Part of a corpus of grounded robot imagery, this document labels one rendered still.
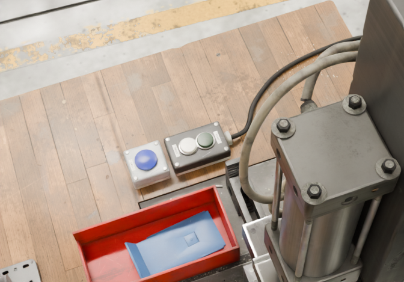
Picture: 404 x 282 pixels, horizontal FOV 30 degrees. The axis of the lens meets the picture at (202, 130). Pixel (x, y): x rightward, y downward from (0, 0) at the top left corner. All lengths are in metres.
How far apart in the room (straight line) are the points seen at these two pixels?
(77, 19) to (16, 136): 1.34
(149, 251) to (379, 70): 0.72
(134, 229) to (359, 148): 0.69
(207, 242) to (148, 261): 0.10
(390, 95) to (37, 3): 2.27
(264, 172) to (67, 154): 0.36
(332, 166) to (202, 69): 0.82
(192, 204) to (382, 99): 0.68
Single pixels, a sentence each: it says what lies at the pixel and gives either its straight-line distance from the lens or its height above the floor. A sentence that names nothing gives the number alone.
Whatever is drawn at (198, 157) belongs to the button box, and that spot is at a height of 0.93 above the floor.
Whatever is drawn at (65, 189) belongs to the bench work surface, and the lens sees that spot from 1.37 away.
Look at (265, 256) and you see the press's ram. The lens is 0.99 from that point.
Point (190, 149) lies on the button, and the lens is 1.33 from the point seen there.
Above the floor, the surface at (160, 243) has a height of 0.91.
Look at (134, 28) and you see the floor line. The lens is 2.68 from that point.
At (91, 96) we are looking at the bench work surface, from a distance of 1.46.
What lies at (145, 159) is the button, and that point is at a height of 0.94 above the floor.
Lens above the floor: 2.11
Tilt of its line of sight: 60 degrees down
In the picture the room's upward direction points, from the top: 5 degrees counter-clockwise
